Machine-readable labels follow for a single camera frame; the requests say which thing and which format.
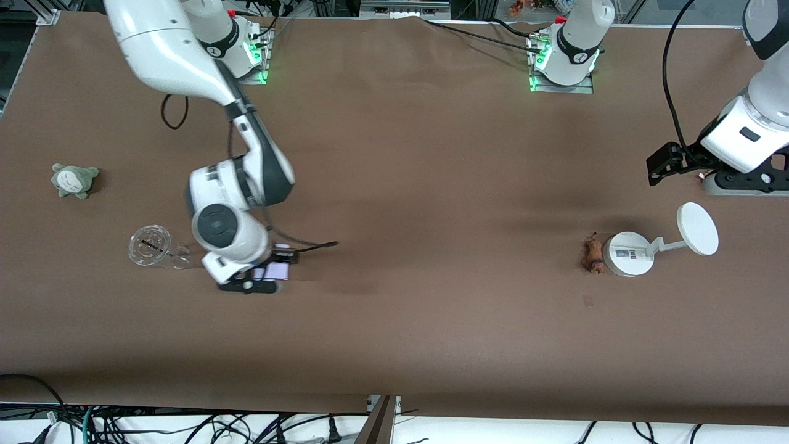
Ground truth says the brown toy dog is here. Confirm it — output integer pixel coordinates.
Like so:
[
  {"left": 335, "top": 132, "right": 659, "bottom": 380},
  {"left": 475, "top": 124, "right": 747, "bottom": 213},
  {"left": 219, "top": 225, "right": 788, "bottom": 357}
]
[{"left": 583, "top": 232, "right": 605, "bottom": 274}]

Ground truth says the white round desk lamp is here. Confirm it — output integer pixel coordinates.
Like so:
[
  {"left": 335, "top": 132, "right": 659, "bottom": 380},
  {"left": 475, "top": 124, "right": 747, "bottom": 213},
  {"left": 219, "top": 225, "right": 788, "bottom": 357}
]
[{"left": 602, "top": 202, "right": 720, "bottom": 278}]

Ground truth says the clear glass cup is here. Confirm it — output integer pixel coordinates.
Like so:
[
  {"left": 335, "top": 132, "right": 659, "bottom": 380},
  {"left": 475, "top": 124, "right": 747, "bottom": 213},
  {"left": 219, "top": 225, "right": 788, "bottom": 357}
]
[{"left": 128, "top": 224, "right": 201, "bottom": 271}]

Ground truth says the metal table support beam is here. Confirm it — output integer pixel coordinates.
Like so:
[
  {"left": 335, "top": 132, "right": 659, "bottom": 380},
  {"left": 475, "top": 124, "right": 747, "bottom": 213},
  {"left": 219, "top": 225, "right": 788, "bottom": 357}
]
[{"left": 354, "top": 395, "right": 401, "bottom": 444}]

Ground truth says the green plush toy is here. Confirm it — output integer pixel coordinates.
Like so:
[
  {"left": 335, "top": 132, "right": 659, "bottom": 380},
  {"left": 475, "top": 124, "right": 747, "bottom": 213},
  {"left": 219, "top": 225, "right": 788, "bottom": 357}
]
[{"left": 51, "top": 163, "right": 100, "bottom": 200}]

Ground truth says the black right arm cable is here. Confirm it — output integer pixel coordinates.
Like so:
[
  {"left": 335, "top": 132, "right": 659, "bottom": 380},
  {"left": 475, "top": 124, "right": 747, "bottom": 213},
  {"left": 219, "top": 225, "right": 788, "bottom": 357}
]
[
  {"left": 161, "top": 92, "right": 189, "bottom": 131},
  {"left": 263, "top": 207, "right": 340, "bottom": 254}
]

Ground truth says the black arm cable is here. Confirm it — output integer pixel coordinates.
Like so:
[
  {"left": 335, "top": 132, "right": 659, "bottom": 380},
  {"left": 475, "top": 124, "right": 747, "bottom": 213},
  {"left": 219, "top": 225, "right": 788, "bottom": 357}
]
[
  {"left": 263, "top": 207, "right": 340, "bottom": 254},
  {"left": 661, "top": 0, "right": 698, "bottom": 152},
  {"left": 161, "top": 92, "right": 189, "bottom": 131}
]

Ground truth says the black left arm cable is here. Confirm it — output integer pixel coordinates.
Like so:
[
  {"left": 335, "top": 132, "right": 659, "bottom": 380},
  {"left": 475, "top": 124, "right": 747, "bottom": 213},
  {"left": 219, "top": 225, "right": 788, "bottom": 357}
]
[{"left": 661, "top": 0, "right": 698, "bottom": 152}]

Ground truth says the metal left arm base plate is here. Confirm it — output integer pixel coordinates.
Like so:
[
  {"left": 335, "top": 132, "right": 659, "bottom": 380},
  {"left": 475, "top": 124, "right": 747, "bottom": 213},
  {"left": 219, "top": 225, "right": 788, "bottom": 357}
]
[{"left": 528, "top": 36, "right": 595, "bottom": 95}]

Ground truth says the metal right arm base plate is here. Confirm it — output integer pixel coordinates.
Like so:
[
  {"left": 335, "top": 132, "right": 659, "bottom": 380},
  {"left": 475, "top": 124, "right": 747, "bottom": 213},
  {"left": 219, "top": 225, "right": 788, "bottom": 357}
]
[{"left": 237, "top": 23, "right": 270, "bottom": 86}]

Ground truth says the black cable on table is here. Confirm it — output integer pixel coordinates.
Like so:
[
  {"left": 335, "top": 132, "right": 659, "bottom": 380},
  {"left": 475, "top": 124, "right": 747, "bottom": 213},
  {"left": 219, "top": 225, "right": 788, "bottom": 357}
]
[{"left": 424, "top": 18, "right": 544, "bottom": 54}]

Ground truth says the grey metal rail bracket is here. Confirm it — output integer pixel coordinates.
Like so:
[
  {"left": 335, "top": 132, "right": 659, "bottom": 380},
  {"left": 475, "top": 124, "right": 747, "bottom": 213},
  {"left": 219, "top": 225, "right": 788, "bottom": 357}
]
[{"left": 360, "top": 0, "right": 451, "bottom": 20}]

